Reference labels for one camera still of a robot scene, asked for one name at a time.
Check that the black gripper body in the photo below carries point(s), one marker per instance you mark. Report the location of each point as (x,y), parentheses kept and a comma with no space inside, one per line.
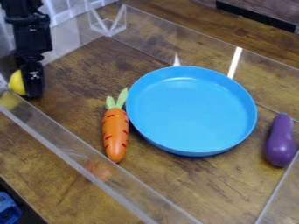
(31,25)

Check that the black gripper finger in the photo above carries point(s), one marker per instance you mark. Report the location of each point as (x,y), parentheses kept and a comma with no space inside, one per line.
(32,79)
(19,62)

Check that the yellow toy lemon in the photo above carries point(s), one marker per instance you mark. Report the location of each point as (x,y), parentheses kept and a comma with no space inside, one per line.
(16,83)

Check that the blue round plastic tray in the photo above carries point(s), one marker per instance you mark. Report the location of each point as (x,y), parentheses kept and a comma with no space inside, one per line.
(191,111)

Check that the orange toy carrot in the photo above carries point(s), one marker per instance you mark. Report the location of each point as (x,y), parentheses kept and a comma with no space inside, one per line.
(115,127)

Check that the blue object at corner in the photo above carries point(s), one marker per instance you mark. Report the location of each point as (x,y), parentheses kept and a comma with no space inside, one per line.
(9,210)

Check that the purple toy eggplant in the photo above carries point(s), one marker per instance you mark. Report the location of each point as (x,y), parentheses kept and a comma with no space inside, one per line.
(280,144)

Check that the clear acrylic barrier wall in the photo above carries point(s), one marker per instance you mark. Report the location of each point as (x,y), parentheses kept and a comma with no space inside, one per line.
(107,43)

